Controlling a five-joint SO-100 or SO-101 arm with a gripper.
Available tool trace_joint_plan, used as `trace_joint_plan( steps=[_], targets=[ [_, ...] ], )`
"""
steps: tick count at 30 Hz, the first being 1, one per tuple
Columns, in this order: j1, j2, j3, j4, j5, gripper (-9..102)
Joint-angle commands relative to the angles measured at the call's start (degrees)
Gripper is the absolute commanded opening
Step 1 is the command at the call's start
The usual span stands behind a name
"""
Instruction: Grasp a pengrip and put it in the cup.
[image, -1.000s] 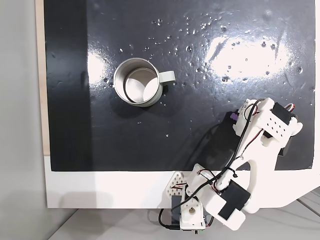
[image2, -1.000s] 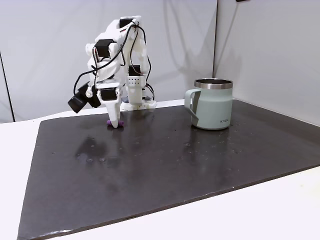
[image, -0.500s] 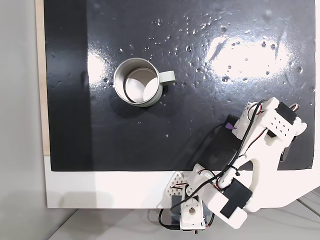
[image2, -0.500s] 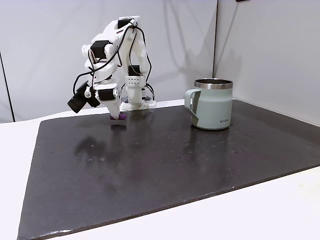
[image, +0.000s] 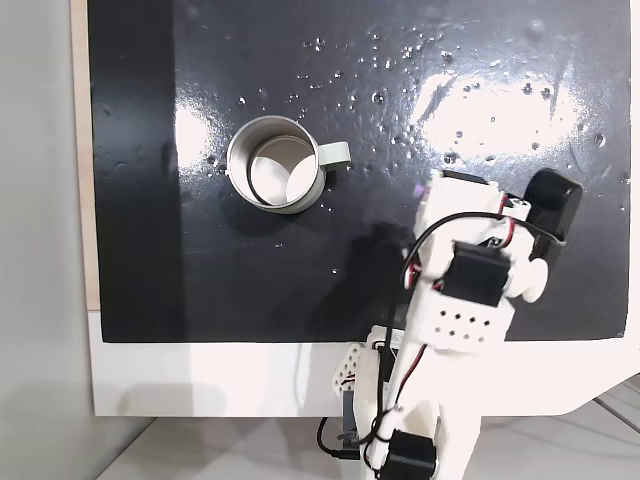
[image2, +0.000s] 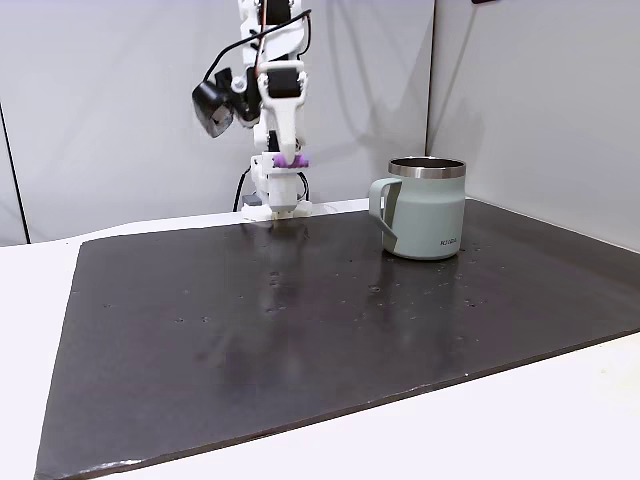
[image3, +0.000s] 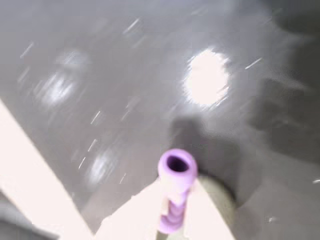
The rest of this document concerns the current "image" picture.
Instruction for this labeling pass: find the pale green metal cup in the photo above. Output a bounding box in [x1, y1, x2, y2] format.
[226, 115, 352, 216]

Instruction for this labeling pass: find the black glossy table mat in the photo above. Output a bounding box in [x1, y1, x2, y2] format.
[86, 0, 632, 345]

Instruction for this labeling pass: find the black oval camera box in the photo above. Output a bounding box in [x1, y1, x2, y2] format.
[519, 168, 584, 262]

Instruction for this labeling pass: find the black base power cable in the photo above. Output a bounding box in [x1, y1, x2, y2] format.
[316, 416, 362, 462]

